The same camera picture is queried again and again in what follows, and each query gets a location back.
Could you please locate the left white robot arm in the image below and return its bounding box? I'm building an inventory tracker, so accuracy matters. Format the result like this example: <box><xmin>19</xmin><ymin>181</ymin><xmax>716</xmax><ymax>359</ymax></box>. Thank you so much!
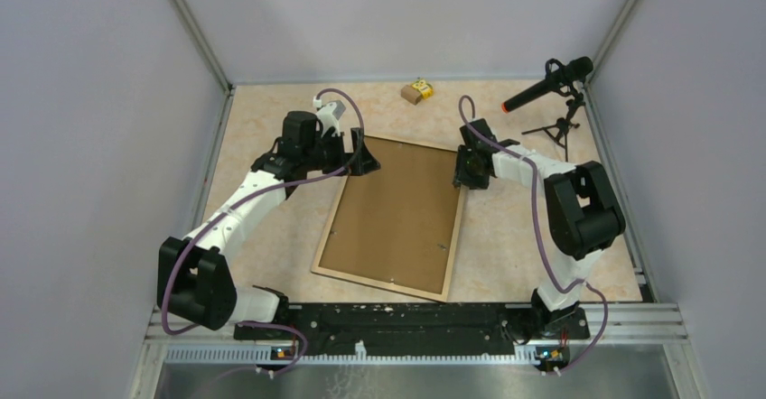
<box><xmin>157</xmin><ymin>104</ymin><xmax>380</xmax><ymax>339</ymax></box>

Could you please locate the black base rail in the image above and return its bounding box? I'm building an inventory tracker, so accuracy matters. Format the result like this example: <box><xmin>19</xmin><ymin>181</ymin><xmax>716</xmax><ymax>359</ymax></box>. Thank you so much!
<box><xmin>233</xmin><ymin>302</ymin><xmax>572</xmax><ymax>357</ymax></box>

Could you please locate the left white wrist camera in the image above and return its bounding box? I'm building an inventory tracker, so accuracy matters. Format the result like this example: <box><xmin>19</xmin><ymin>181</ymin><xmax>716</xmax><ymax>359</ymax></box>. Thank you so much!
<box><xmin>316</xmin><ymin>100</ymin><xmax>346</xmax><ymax>137</ymax></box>

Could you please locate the small cardboard yellow box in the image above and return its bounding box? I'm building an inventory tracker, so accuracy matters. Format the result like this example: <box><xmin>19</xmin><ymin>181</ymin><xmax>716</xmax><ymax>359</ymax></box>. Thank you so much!
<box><xmin>400</xmin><ymin>78</ymin><xmax>434</xmax><ymax>105</ymax></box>

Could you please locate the black microphone on tripod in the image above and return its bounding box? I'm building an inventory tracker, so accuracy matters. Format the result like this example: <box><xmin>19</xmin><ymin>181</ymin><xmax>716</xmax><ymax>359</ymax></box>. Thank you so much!
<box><xmin>501</xmin><ymin>56</ymin><xmax>594</xmax><ymax>162</ymax></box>

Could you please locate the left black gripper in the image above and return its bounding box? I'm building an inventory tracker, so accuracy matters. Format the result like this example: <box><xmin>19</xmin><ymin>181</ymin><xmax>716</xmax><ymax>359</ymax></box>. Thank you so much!
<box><xmin>303</xmin><ymin>127</ymin><xmax>380</xmax><ymax>177</ymax></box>

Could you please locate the wooden picture frame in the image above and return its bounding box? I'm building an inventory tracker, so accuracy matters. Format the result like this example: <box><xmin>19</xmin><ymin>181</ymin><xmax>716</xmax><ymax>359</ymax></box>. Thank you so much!
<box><xmin>310</xmin><ymin>134</ymin><xmax>469</xmax><ymax>303</ymax></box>

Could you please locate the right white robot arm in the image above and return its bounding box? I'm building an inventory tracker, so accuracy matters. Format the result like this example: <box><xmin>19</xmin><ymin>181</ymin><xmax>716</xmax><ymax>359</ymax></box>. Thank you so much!
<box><xmin>453</xmin><ymin>119</ymin><xmax>626</xmax><ymax>338</ymax></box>

